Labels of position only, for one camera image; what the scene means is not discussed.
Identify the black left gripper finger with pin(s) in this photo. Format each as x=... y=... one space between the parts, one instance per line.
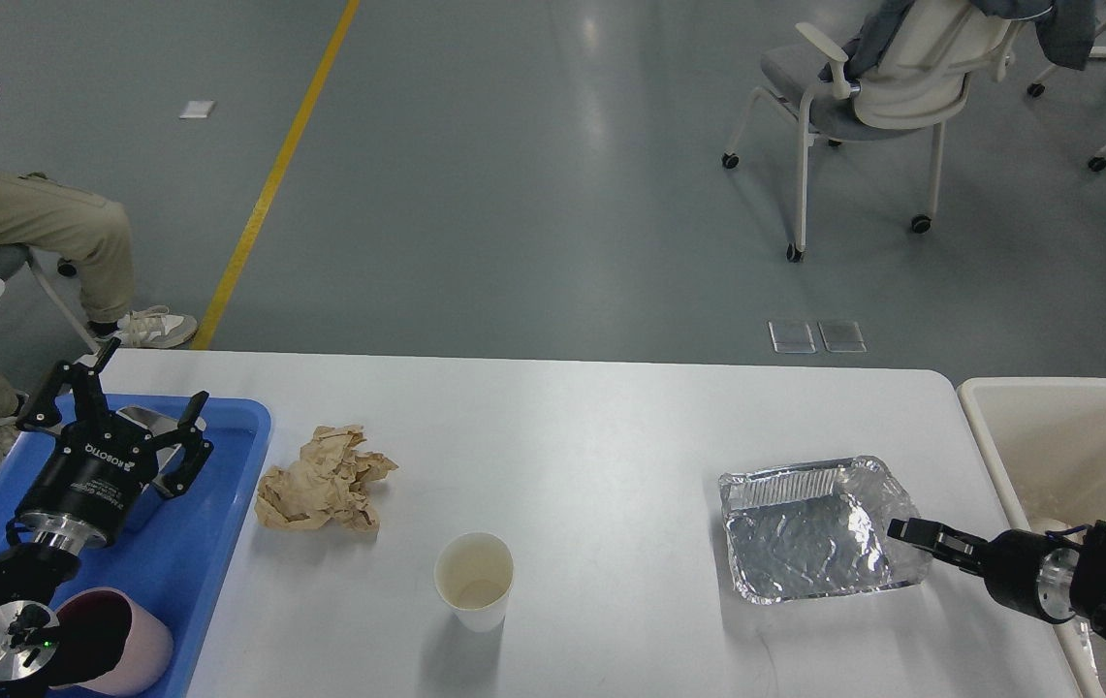
x=196 y=450
x=92 y=415

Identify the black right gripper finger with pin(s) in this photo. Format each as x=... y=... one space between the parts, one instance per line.
x=941 y=541

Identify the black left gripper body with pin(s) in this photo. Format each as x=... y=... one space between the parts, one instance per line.
x=92 y=482

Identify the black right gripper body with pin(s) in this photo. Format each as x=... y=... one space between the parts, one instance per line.
x=1030 y=573

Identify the square stainless steel tray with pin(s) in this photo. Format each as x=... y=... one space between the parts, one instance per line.
x=145 y=422

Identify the pink mug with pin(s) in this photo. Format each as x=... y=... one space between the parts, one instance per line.
x=111 y=645

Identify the aluminium foil tray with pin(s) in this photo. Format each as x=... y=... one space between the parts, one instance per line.
x=814 y=530

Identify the white paper cup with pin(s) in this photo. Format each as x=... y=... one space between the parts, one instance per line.
x=474 y=575

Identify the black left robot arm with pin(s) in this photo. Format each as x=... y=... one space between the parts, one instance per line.
x=32 y=569

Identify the blue plastic tray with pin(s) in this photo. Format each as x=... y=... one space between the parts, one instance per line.
x=173 y=555

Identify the beige plastic bin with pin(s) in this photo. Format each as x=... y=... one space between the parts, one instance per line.
x=1043 y=440

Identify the crumpled brown paper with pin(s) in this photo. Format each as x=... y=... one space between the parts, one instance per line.
x=329 y=482

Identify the seated person in khaki trousers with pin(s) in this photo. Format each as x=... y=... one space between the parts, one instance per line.
x=94 y=234

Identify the right floor outlet plate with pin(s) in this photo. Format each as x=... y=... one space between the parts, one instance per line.
x=842 y=337

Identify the floor outlet plate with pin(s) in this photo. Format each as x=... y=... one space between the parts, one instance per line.
x=792 y=337
x=842 y=337

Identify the left floor outlet plate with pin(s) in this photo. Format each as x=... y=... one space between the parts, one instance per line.
x=792 y=337

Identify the white grey office chair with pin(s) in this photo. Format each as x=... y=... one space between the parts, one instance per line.
x=920 y=82

